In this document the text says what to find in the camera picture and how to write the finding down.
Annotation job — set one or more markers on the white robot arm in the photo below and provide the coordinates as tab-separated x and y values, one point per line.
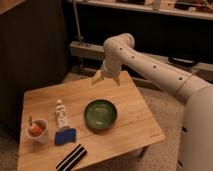
196	94

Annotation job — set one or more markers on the orange carrot toy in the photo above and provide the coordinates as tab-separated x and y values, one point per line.
34	129

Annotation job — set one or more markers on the white cup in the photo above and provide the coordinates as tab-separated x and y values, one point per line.
43	138

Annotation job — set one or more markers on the metal vertical pole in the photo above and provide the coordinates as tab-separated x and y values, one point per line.
80	38

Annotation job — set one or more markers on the green ceramic bowl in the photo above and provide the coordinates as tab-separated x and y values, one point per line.
100	114

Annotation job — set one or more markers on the black handle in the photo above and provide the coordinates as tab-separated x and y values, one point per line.
182	62

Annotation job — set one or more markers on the wooden low table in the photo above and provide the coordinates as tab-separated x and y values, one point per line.
134	128

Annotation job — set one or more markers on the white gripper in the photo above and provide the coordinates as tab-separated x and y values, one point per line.
108	69

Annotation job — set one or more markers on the clear plastic bottle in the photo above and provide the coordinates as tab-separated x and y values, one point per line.
61	116

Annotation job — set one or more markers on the black white striped cloth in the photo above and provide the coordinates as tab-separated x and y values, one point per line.
71	160

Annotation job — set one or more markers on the blue sponge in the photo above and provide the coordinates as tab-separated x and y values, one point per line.
65	136

